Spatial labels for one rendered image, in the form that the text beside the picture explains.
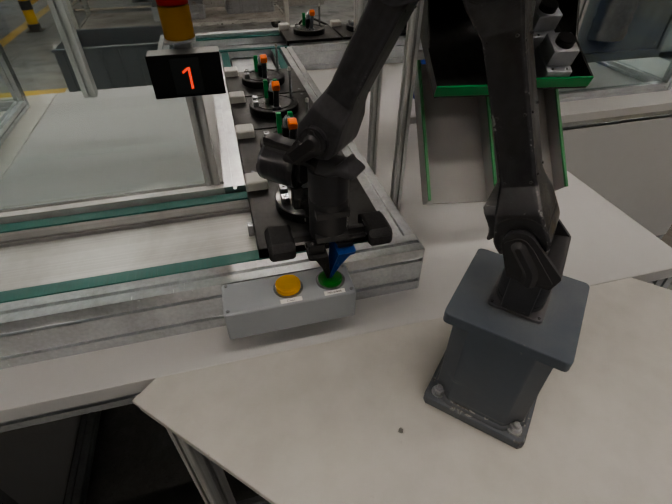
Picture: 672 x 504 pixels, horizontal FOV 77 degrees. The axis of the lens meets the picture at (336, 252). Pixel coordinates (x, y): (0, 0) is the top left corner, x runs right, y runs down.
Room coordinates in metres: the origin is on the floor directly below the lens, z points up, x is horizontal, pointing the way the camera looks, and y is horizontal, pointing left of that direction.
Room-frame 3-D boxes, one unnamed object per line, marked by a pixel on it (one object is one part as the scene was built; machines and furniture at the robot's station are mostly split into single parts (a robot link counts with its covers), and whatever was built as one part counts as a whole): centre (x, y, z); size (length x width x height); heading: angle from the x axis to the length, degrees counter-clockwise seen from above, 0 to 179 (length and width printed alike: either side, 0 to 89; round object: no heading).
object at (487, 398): (0.37, -0.23, 0.96); 0.15 x 0.15 x 0.20; 59
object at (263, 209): (0.72, 0.05, 0.96); 0.24 x 0.24 x 0.02; 15
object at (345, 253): (0.51, -0.01, 1.00); 0.06 x 0.04 x 0.07; 15
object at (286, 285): (0.49, 0.08, 0.96); 0.04 x 0.04 x 0.02
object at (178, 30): (0.78, 0.26, 1.28); 0.05 x 0.05 x 0.05
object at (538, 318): (0.37, -0.23, 1.09); 0.07 x 0.07 x 0.06; 59
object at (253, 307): (0.49, 0.08, 0.93); 0.21 x 0.07 x 0.06; 105
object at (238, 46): (2.18, -0.40, 0.92); 2.35 x 0.41 x 0.12; 105
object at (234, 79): (1.44, 0.24, 1.01); 0.24 x 0.24 x 0.13; 15
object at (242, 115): (1.20, 0.18, 1.01); 0.24 x 0.24 x 0.13; 15
